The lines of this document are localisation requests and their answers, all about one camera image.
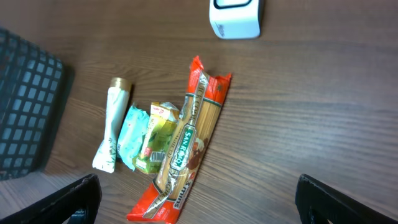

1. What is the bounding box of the orange spaghetti packet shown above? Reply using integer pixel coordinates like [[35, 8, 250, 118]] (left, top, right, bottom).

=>
[[126, 57, 232, 223]]

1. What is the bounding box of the white tube gold cap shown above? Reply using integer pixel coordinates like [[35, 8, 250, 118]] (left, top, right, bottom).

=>
[[92, 77, 132, 173]]

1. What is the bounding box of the teal tissue packet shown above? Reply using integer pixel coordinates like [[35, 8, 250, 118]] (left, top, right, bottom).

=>
[[117, 103, 149, 171]]

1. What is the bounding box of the white barcode scanner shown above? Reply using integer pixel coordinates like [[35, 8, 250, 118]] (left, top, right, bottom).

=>
[[209, 0, 265, 40]]

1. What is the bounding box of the grey plastic mesh basket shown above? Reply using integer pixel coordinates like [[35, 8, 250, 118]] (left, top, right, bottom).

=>
[[1, 29, 68, 180]]

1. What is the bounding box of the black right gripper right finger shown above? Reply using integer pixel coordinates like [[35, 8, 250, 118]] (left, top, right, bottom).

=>
[[295, 174, 397, 224]]

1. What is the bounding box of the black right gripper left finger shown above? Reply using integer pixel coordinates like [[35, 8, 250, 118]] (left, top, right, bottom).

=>
[[1, 174, 102, 224]]

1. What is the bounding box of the green snack packet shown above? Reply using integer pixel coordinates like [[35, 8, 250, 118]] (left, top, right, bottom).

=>
[[133, 102, 179, 174]]

